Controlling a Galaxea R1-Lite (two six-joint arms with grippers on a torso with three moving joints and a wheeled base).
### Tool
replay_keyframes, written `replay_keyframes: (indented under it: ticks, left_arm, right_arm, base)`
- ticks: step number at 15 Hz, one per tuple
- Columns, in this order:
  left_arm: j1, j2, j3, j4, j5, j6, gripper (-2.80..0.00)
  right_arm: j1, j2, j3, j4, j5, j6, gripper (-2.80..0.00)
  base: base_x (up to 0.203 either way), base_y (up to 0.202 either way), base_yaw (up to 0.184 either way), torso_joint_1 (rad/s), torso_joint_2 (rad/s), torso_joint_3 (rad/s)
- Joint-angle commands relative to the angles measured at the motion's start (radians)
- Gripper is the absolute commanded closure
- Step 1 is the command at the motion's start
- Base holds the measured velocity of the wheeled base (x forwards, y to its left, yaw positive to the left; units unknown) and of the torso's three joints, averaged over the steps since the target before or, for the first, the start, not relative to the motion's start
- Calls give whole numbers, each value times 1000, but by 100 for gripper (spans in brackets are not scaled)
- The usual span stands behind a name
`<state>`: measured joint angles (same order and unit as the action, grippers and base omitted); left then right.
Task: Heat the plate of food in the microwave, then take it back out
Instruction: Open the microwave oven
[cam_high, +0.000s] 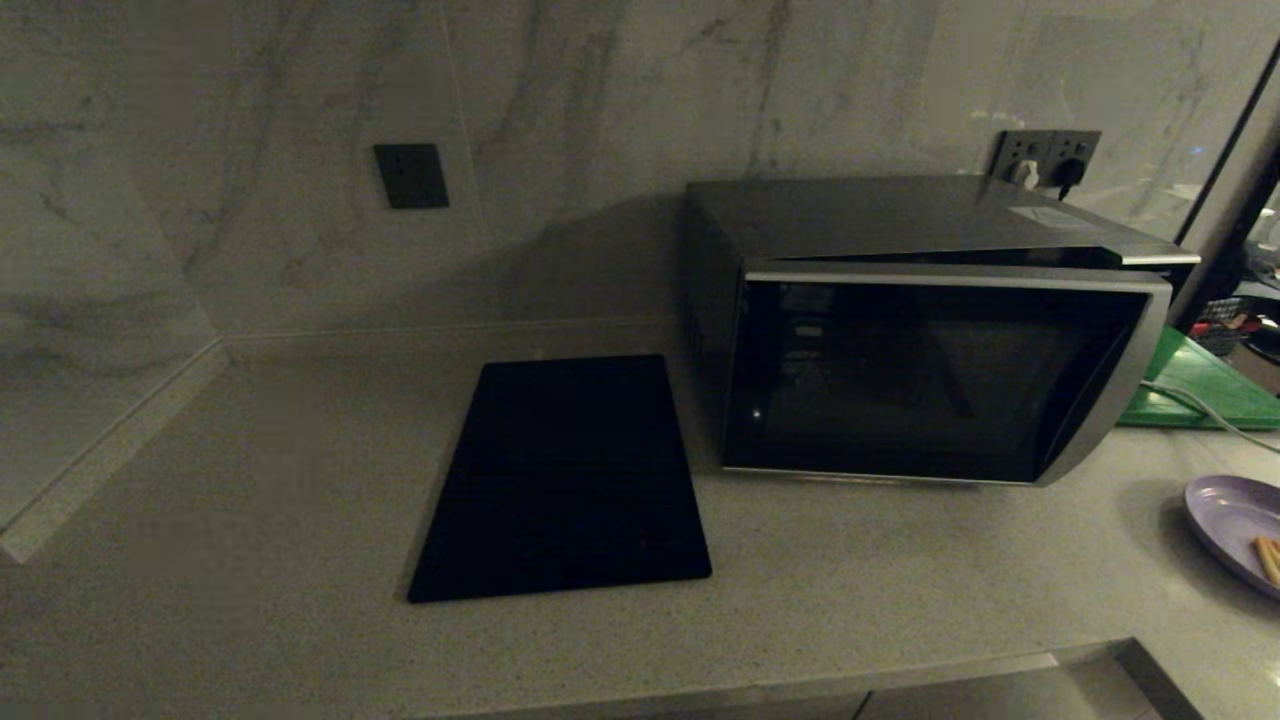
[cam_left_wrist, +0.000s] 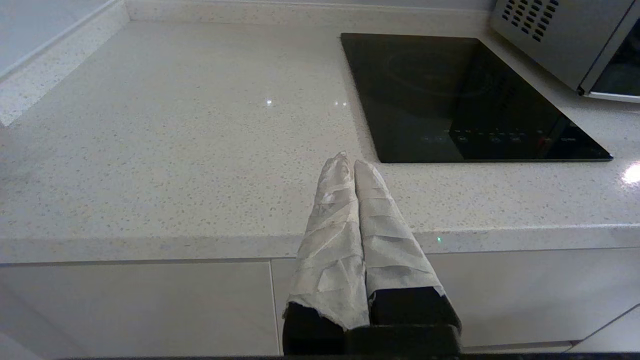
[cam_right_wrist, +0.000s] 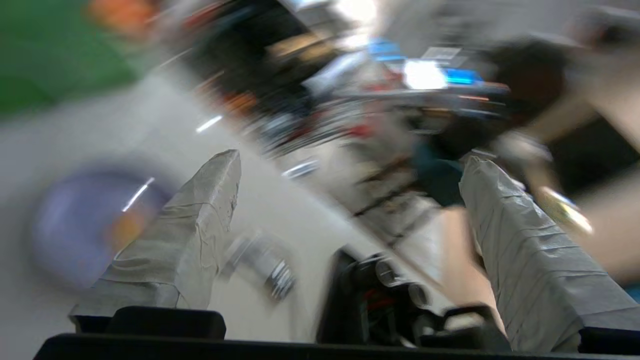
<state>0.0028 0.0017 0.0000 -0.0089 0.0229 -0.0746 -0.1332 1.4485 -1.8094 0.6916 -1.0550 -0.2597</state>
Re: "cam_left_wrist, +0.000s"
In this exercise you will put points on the black induction cooktop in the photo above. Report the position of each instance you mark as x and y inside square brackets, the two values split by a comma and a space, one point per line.
[450, 100]

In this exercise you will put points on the black glass microwave door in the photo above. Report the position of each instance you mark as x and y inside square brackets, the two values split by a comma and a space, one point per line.
[625, 70]

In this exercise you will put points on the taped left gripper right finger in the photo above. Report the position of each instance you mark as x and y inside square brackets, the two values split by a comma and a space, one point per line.
[390, 250]

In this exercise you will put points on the white cabinet front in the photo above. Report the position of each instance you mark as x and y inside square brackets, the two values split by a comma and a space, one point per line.
[150, 310]
[525, 295]

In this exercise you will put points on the silver black microwave oven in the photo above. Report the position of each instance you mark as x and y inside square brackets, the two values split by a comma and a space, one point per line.
[550, 35]

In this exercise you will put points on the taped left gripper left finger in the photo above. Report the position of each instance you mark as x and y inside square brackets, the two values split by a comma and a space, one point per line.
[332, 250]

